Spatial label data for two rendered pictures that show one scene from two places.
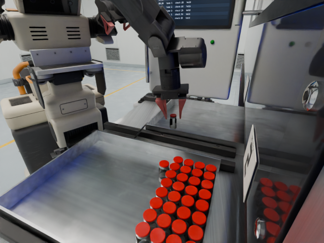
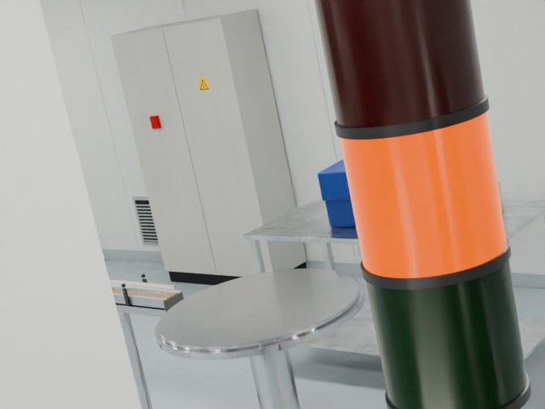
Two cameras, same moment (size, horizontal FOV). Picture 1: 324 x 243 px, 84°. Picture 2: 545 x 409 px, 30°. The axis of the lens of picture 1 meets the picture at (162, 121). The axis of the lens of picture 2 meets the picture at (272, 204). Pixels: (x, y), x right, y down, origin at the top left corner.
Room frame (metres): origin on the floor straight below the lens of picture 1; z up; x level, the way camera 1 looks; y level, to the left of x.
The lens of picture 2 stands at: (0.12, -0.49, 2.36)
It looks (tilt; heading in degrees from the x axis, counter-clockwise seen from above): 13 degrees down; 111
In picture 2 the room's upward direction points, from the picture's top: 12 degrees counter-clockwise
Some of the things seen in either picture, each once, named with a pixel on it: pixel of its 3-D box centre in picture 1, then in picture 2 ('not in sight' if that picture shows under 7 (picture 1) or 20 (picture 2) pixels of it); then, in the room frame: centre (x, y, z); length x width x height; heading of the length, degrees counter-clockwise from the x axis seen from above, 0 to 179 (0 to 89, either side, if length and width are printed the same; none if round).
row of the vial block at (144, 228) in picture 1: (164, 195); not in sight; (0.22, 0.00, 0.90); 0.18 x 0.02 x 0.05; 158
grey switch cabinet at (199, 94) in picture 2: not in sight; (208, 154); (-2.97, 6.54, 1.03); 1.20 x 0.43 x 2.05; 158
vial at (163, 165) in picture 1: (164, 171); not in sight; (0.28, 0.00, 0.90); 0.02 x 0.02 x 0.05
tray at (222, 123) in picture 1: (209, 120); not in sight; (0.53, -0.16, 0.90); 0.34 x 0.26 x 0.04; 68
